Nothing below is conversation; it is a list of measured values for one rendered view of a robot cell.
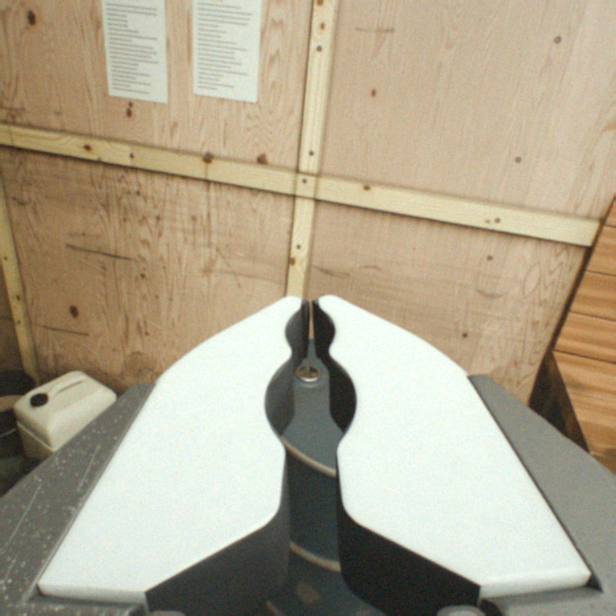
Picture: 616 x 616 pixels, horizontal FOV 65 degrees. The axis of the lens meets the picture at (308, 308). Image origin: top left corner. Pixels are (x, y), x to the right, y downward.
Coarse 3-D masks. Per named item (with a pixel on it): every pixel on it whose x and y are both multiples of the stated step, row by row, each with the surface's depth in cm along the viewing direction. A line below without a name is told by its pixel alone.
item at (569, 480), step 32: (480, 384) 9; (512, 416) 8; (512, 448) 7; (544, 448) 7; (576, 448) 7; (544, 480) 7; (576, 480) 7; (608, 480) 7; (576, 512) 6; (608, 512) 6; (576, 544) 6; (608, 544) 6; (608, 576) 5; (480, 608) 6; (512, 608) 5; (544, 608) 5; (576, 608) 5; (608, 608) 5
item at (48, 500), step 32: (128, 416) 8; (64, 448) 7; (96, 448) 7; (32, 480) 7; (64, 480) 7; (96, 480) 7; (0, 512) 6; (32, 512) 6; (64, 512) 6; (0, 544) 6; (32, 544) 6; (0, 576) 6; (32, 576) 6; (0, 608) 5; (32, 608) 5; (64, 608) 5; (96, 608) 5; (128, 608) 5
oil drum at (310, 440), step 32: (320, 384) 128; (320, 416) 117; (288, 448) 105; (320, 448) 108; (288, 480) 110; (320, 480) 103; (320, 512) 107; (320, 544) 111; (288, 576) 122; (320, 576) 116; (256, 608) 141; (288, 608) 127; (320, 608) 121; (352, 608) 119
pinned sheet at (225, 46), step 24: (216, 0) 140; (240, 0) 138; (216, 24) 143; (240, 24) 141; (216, 48) 146; (240, 48) 144; (216, 72) 148; (240, 72) 147; (216, 96) 152; (240, 96) 150
